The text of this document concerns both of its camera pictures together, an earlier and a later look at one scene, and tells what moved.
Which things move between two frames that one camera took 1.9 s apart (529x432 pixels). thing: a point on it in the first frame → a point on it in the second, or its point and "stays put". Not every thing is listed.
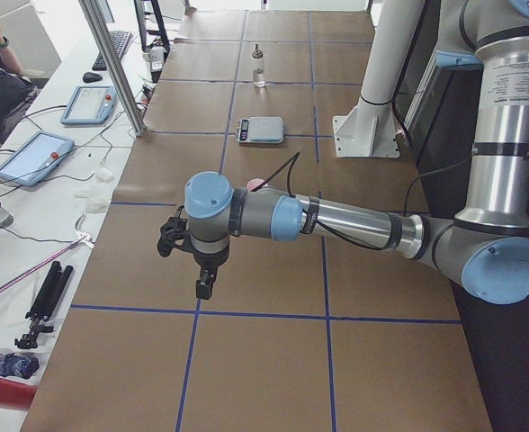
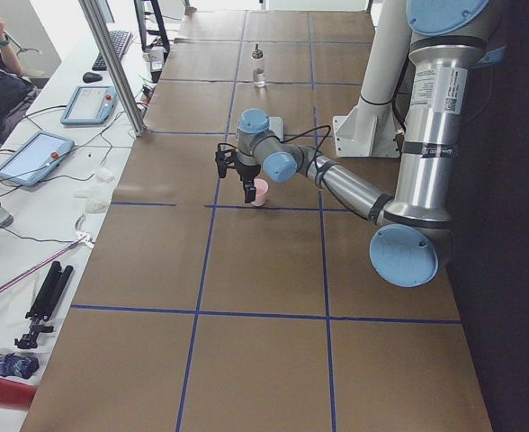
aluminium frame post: [112, 67] stays put
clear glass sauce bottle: [257, 67] stays put
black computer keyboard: [121, 40] stays put
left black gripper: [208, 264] → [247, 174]
